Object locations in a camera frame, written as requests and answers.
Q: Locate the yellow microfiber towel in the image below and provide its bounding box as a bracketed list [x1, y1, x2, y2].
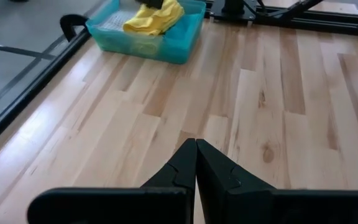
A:
[122, 0, 186, 37]

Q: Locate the translucent green plastic bin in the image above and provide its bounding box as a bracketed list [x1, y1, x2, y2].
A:
[85, 0, 207, 65]

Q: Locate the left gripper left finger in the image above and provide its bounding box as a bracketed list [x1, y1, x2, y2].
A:
[26, 138, 198, 224]

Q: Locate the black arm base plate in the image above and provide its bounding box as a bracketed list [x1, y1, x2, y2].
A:
[209, 0, 258, 23]

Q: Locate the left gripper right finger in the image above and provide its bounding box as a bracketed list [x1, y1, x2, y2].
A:
[196, 138, 358, 224]

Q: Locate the black bracket stand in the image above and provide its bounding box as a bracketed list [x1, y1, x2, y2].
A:
[59, 14, 90, 43]

